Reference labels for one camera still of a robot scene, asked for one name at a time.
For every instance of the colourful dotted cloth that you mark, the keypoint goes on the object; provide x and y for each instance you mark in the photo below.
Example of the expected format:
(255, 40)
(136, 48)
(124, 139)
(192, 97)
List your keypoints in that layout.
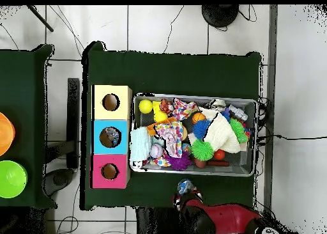
(172, 139)
(184, 108)

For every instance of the light blue knitted cloth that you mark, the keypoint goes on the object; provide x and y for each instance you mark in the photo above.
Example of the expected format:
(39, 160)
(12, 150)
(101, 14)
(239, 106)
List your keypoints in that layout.
(140, 144)

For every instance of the purple spiky rubber toy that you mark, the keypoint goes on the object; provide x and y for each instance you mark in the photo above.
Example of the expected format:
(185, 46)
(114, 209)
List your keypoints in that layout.
(180, 163)

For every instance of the cream knitted cloth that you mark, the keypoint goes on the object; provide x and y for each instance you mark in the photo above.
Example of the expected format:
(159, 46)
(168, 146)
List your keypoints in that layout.
(222, 134)

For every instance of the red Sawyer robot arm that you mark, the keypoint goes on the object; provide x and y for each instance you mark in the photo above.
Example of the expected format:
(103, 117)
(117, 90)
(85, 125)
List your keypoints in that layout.
(230, 218)

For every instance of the wooden box with three holes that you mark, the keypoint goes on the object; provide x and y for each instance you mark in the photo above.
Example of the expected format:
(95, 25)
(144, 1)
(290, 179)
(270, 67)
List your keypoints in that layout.
(122, 111)

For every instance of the yellow ball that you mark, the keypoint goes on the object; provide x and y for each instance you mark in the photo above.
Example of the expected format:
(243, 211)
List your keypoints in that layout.
(145, 106)
(160, 116)

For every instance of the orange toy building brick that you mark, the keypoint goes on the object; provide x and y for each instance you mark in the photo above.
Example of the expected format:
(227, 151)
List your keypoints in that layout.
(151, 129)

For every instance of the blue spiky rubber ball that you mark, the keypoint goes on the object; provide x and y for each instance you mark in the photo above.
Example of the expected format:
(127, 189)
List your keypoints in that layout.
(200, 129)

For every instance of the green spiky rubber ball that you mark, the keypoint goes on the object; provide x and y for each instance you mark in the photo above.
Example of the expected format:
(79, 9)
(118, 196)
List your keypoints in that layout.
(202, 149)

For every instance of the green spiky caterpillar toy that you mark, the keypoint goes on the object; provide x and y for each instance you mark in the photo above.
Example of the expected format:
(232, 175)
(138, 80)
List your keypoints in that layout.
(238, 130)

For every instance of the black round stand base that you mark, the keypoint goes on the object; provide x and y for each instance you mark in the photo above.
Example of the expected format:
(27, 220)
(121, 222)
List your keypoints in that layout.
(219, 15)

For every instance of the orange plastic bowl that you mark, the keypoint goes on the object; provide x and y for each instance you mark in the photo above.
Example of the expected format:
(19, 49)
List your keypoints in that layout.
(5, 134)

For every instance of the green plastic bowl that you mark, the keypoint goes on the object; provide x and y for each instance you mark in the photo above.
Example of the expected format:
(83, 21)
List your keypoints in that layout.
(11, 179)

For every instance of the black rod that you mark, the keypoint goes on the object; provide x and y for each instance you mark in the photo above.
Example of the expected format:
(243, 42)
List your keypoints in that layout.
(41, 18)

